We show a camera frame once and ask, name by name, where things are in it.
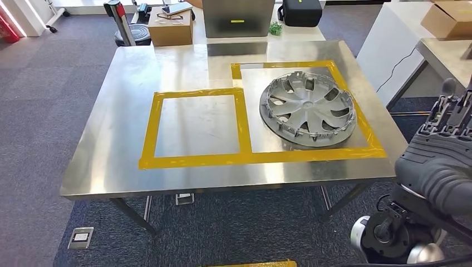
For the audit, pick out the stainless steel table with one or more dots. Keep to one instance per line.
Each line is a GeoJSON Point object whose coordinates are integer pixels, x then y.
{"type": "Point", "coordinates": [442, 55]}

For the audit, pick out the small green object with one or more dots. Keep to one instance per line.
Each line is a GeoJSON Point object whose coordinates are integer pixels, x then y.
{"type": "Point", "coordinates": [275, 28]}

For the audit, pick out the stainless steel workbench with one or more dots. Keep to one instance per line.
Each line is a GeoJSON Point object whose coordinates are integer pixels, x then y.
{"type": "Point", "coordinates": [121, 129]}

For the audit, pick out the yellow floor tape square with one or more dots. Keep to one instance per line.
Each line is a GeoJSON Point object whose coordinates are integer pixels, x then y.
{"type": "Point", "coordinates": [258, 264]}

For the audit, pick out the grey metal box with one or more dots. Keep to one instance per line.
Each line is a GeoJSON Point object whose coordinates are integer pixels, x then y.
{"type": "Point", "coordinates": [238, 18]}

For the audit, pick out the black carrying case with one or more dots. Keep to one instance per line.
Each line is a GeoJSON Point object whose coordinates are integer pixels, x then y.
{"type": "Point", "coordinates": [300, 13]}

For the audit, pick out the brown cardboard box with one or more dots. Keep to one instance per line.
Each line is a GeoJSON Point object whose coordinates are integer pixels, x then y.
{"type": "Point", "coordinates": [171, 33]}

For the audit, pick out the metal floor socket box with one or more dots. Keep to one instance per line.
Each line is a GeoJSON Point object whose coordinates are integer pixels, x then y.
{"type": "Point", "coordinates": [184, 199]}
{"type": "Point", "coordinates": [80, 238]}

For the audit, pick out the stanchion post with red band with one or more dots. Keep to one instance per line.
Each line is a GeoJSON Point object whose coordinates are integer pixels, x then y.
{"type": "Point", "coordinates": [121, 22]}

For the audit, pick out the flat tablet device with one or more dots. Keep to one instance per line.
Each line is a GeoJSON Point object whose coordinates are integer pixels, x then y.
{"type": "Point", "coordinates": [177, 8]}

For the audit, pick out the grey plastic wheel cover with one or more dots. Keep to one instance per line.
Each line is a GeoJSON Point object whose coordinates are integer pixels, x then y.
{"type": "Point", "coordinates": [308, 110]}

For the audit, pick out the large yellow tape rectangle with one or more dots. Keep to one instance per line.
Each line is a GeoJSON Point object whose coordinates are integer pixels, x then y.
{"type": "Point", "coordinates": [365, 125]}

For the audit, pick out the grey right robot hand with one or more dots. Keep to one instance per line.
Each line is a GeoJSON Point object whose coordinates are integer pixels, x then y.
{"type": "Point", "coordinates": [438, 147]}

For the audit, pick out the red fire extinguisher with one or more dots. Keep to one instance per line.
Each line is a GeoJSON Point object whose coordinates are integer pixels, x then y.
{"type": "Point", "coordinates": [7, 31]}

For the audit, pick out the black round stanchion base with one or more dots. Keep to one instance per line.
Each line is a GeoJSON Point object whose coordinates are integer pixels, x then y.
{"type": "Point", "coordinates": [142, 35]}

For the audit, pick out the white table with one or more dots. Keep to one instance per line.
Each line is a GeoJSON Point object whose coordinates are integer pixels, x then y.
{"type": "Point", "coordinates": [295, 35]}

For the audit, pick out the cardboard box with yellow label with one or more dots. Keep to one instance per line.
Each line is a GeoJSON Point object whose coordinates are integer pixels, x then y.
{"type": "Point", "coordinates": [446, 18]}

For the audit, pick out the dark framed eyeglasses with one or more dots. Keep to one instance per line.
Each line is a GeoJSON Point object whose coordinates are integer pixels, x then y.
{"type": "Point", "coordinates": [169, 16]}

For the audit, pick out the white wheeled stand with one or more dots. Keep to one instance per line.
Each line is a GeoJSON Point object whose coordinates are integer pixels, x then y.
{"type": "Point", "coordinates": [55, 16]}

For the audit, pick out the small yellow tape rectangle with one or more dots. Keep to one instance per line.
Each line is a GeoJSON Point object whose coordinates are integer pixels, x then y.
{"type": "Point", "coordinates": [151, 125]}

